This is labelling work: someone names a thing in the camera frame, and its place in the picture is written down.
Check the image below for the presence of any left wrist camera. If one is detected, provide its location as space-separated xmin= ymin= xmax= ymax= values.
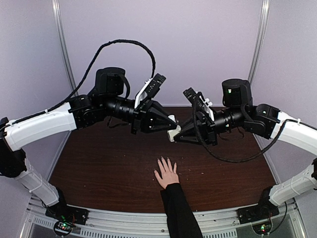
xmin=134 ymin=73 xmax=166 ymax=109

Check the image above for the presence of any person's hand on table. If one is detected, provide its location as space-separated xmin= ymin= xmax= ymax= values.
xmin=154 ymin=157 xmax=180 ymax=189

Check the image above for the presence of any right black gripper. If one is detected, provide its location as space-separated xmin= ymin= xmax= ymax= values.
xmin=172 ymin=106 xmax=246 ymax=147

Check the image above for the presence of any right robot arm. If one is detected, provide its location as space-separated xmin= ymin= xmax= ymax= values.
xmin=168 ymin=79 xmax=317 ymax=163

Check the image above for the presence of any aluminium corner post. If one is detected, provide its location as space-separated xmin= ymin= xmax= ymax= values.
xmin=248 ymin=0 xmax=270 ymax=85
xmin=52 ymin=0 xmax=76 ymax=91

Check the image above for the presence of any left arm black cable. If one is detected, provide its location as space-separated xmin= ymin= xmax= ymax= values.
xmin=4 ymin=38 xmax=157 ymax=124

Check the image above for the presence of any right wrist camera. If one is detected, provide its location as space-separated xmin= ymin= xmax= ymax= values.
xmin=183 ymin=87 xmax=215 ymax=121

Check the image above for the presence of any right aluminium corner post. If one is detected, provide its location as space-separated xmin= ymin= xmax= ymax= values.
xmin=248 ymin=0 xmax=270 ymax=85

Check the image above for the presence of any white nail polish cap brush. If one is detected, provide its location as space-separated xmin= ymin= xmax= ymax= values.
xmin=168 ymin=115 xmax=177 ymax=123

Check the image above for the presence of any left aluminium corner post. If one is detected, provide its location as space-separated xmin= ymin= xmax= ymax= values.
xmin=52 ymin=0 xmax=76 ymax=91

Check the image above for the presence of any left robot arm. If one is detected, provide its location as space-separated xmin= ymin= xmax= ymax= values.
xmin=0 ymin=67 xmax=177 ymax=220

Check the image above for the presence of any black sleeved forearm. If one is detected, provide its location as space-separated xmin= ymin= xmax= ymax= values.
xmin=160 ymin=183 xmax=203 ymax=238

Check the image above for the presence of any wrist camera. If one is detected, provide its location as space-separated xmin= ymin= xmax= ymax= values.
xmin=134 ymin=73 xmax=166 ymax=109
xmin=183 ymin=87 xmax=215 ymax=121

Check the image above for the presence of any white nail polish bottle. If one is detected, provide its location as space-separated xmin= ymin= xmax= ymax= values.
xmin=167 ymin=125 xmax=181 ymax=142

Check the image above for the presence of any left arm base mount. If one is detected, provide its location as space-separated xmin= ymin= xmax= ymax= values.
xmin=42 ymin=202 xmax=89 ymax=237

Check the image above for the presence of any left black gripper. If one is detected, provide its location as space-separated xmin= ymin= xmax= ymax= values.
xmin=103 ymin=95 xmax=179 ymax=135

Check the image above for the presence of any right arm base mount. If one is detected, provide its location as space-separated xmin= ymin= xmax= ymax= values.
xmin=237 ymin=204 xmax=279 ymax=237

